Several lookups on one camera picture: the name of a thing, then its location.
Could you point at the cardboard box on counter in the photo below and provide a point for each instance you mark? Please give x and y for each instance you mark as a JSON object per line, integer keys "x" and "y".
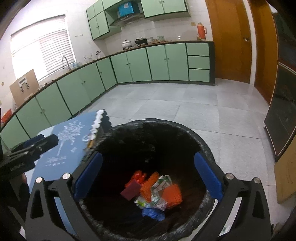
{"x": 30, "y": 81}

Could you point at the brown wooden door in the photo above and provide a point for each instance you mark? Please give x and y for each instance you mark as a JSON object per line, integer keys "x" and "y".
{"x": 226, "y": 46}
{"x": 266, "y": 58}

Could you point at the blue plastic glove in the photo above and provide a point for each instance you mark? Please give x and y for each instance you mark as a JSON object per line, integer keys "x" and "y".
{"x": 152, "y": 213}

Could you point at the range hood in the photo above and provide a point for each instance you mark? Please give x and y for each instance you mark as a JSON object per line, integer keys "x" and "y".
{"x": 126, "y": 19}

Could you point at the green kitchen base cabinets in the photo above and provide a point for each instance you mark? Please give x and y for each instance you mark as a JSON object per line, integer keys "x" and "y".
{"x": 76, "y": 92}

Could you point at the white green-printed packaging bag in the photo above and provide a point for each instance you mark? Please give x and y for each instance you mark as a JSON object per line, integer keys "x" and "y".
{"x": 157, "y": 192}

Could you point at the blue box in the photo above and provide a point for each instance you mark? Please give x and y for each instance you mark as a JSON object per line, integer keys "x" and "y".
{"x": 127, "y": 9}

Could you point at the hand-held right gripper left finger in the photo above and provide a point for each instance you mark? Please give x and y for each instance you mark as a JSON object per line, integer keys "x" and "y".
{"x": 87, "y": 178}

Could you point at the orange thermos flask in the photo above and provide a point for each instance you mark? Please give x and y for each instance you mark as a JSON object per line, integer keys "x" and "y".
{"x": 201, "y": 32}

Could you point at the flat cardboard box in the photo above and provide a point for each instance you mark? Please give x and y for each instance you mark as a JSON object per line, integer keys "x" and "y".
{"x": 286, "y": 180}

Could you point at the orange foam net sleeve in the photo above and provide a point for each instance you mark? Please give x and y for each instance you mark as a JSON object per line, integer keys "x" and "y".
{"x": 148, "y": 187}

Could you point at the small patterned jar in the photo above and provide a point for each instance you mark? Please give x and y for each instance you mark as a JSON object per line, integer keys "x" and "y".
{"x": 161, "y": 38}

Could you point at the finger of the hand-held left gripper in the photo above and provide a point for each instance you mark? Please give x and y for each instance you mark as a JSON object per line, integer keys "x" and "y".
{"x": 46, "y": 142}
{"x": 30, "y": 140}

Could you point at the metal kitchen faucet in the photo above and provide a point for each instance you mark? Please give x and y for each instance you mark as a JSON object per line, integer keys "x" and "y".
{"x": 63, "y": 63}

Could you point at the dark blue printed tablecloth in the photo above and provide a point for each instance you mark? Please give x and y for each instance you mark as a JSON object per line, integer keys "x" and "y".
{"x": 67, "y": 143}

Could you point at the orange plastic basin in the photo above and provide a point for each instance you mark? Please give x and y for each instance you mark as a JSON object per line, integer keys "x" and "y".
{"x": 6, "y": 115}

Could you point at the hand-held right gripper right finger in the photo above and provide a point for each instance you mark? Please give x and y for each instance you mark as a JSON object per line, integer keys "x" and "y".
{"x": 208, "y": 176}

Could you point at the white window blinds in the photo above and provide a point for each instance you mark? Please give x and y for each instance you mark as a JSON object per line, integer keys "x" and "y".
{"x": 44, "y": 51}

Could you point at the small metal kettle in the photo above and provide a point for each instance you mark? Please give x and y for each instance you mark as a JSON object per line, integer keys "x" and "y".
{"x": 98, "y": 54}

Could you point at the dark glass-front cabinet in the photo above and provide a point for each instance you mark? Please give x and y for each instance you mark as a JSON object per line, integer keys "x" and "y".
{"x": 284, "y": 104}

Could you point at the orange sponge block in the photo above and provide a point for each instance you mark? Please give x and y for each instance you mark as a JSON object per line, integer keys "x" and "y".
{"x": 172, "y": 195}

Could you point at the utensil holder cup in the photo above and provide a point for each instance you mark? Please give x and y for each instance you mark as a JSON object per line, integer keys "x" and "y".
{"x": 89, "y": 59}

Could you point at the white cooking pot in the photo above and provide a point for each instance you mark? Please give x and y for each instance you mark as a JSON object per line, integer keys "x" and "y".
{"x": 126, "y": 44}

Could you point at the black bin with bag liner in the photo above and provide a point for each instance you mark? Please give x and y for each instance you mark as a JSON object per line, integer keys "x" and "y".
{"x": 129, "y": 148}

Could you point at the black wok with lid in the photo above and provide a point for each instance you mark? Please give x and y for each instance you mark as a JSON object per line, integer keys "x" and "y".
{"x": 141, "y": 41}

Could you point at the green wall cabinets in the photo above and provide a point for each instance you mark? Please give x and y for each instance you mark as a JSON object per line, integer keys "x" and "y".
{"x": 99, "y": 25}

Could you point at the green drawer stack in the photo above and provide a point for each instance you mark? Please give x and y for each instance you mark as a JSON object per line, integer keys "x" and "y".
{"x": 198, "y": 62}

